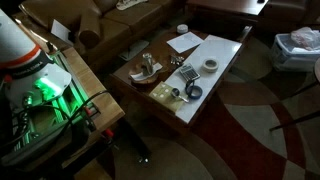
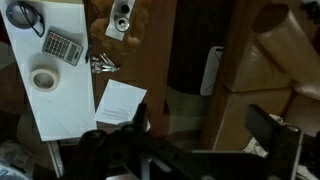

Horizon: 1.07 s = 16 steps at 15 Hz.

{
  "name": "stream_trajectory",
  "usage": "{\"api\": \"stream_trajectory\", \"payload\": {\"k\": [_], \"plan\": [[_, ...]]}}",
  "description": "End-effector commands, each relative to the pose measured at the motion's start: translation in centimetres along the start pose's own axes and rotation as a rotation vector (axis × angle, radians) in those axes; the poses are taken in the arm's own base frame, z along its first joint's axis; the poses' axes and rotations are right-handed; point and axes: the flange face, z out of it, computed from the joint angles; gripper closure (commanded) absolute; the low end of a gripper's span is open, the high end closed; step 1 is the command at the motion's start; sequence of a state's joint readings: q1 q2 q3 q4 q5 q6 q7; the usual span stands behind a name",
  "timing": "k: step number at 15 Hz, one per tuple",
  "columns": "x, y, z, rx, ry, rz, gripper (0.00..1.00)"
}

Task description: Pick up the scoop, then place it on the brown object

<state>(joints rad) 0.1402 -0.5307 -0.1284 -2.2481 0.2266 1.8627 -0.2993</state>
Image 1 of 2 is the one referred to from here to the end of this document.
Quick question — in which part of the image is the red clamp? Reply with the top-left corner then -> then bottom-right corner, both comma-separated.
101,128 -> 116,141
83,105 -> 95,117

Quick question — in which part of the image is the flat grey pad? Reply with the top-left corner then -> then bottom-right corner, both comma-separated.
119,39 -> 150,62

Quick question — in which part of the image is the clear plastic storage bin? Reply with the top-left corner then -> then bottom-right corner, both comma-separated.
269,33 -> 320,73

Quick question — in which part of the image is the black cable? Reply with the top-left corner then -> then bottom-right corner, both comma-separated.
64,89 -> 111,136

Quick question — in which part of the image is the white paper sheet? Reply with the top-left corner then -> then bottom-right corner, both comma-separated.
166,31 -> 205,54

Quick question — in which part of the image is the white paper slip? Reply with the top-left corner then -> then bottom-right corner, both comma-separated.
129,62 -> 164,82

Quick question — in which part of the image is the white paper card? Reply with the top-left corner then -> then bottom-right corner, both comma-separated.
50,19 -> 75,46

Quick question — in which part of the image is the patterned white cloth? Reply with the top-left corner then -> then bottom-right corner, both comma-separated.
115,0 -> 149,11

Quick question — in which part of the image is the brown leather sofa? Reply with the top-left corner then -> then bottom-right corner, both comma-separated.
18,0 -> 188,68

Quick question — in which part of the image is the aluminium rail frame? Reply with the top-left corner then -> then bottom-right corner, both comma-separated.
13,49 -> 101,149

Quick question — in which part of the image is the brown wooden slab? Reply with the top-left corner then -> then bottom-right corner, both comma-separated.
129,64 -> 160,85

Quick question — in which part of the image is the silver metal can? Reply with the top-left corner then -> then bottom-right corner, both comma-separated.
142,52 -> 155,76

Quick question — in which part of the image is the metal measuring scoop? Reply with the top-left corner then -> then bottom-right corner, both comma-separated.
170,87 -> 190,103

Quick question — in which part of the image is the white plastic bag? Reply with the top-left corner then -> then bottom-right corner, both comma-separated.
290,26 -> 320,52

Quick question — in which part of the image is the round white container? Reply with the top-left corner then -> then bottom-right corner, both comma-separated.
176,23 -> 189,35

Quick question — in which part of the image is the white board panel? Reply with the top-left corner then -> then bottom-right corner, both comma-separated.
185,0 -> 269,26

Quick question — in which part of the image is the black metal stand leg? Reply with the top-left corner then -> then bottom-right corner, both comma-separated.
116,116 -> 153,166

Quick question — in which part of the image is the grey calculator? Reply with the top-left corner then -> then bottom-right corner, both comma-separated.
178,63 -> 201,82

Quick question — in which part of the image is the olive green card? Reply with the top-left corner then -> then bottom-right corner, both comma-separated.
148,81 -> 185,113

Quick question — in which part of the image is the large white board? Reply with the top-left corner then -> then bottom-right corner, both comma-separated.
164,34 -> 243,125

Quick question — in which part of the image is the patterned rug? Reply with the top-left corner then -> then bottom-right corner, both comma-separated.
73,36 -> 320,180

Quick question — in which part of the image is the light wooden robot table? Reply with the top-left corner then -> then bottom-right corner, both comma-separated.
0,46 -> 126,173

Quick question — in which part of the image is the masking tape roll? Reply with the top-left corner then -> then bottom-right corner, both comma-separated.
202,57 -> 220,73

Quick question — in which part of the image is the brown wooden coffee table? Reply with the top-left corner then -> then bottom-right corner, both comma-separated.
109,24 -> 253,134

